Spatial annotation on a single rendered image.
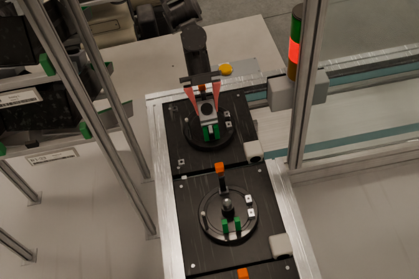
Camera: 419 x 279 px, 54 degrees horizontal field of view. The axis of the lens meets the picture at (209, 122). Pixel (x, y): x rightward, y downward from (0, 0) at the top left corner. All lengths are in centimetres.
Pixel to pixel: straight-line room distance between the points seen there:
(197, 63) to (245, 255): 45
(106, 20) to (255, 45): 59
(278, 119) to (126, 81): 55
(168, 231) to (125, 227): 17
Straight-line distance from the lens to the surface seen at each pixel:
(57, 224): 122
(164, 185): 107
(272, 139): 117
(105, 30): 173
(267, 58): 145
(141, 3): 198
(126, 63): 151
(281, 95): 86
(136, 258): 111
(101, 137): 74
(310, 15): 69
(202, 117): 101
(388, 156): 117
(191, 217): 100
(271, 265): 95
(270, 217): 99
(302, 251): 99
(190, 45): 92
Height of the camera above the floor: 188
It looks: 53 degrees down
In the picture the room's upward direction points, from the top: 9 degrees counter-clockwise
